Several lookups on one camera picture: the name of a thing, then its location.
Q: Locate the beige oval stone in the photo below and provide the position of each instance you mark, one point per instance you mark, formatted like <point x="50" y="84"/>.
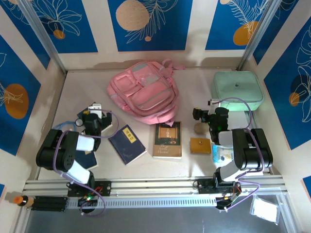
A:
<point x="200" y="128"/>

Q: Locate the blue white tissue packet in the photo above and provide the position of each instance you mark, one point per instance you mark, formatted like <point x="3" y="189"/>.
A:
<point x="219" y="155"/>

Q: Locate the dark brown paperback book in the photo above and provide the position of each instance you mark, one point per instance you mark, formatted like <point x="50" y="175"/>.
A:
<point x="167" y="140"/>

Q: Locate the pink backpack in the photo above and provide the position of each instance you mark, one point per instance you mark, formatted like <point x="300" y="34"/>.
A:
<point x="145" y="97"/>

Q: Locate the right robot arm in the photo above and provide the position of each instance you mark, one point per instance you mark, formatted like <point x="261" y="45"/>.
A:
<point x="245" y="150"/>

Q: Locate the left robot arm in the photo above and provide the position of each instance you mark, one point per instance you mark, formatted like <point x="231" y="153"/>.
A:
<point x="48" y="150"/>

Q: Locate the clear bag with white card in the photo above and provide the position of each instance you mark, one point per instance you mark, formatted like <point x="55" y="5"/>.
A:
<point x="264" y="210"/>

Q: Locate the tan leather wallet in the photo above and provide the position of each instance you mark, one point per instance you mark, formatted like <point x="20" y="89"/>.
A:
<point x="200" y="145"/>

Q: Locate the mint green zip case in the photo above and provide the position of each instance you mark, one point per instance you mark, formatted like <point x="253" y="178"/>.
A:
<point x="235" y="85"/>

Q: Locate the black controller board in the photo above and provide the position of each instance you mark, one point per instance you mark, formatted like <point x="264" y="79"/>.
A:
<point x="228" y="200"/>
<point x="88" y="200"/>

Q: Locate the black ribbed block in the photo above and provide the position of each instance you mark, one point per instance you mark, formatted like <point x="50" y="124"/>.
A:
<point x="48" y="204"/>

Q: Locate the brown bottle with orange cap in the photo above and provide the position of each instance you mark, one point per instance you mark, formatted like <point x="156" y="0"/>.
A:
<point x="23" y="201"/>

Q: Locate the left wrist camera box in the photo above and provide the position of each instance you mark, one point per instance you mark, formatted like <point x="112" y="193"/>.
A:
<point x="94" y="108"/>

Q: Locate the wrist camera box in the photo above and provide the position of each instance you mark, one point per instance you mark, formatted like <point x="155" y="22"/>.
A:
<point x="213" y="102"/>
<point x="94" y="108"/>

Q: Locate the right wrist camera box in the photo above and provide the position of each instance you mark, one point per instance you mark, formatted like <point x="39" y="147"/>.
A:
<point x="213" y="102"/>

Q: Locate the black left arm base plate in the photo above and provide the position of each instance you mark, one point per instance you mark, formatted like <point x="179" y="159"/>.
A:
<point x="104" y="188"/>

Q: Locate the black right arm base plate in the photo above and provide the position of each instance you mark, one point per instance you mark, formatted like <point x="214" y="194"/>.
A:
<point x="204" y="187"/>

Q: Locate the aluminium rail frame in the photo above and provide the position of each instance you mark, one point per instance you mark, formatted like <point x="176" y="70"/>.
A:
<point x="150" y="184"/>

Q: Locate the aluminium corner post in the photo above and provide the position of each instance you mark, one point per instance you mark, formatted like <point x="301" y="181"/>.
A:
<point x="48" y="46"/>
<point x="252" y="41"/>

